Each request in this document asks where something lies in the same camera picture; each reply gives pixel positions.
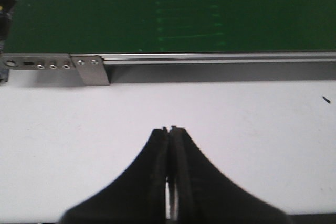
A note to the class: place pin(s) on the aluminium conveyor side rail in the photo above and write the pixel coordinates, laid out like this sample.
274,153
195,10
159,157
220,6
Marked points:
204,58

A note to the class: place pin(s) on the green conveyor belt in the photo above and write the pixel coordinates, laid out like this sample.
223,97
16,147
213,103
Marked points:
147,26

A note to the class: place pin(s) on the steel left support bracket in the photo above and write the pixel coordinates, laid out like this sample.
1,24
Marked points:
91,70

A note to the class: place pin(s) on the steel slotted end plate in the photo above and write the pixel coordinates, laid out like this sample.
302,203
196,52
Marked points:
36,61

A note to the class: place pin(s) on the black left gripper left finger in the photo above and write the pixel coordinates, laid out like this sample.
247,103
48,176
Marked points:
136,196

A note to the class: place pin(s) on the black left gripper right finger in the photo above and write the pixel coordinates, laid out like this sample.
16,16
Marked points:
200,193

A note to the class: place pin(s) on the conveyor motor with wires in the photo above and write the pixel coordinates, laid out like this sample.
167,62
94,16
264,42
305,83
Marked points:
7,7

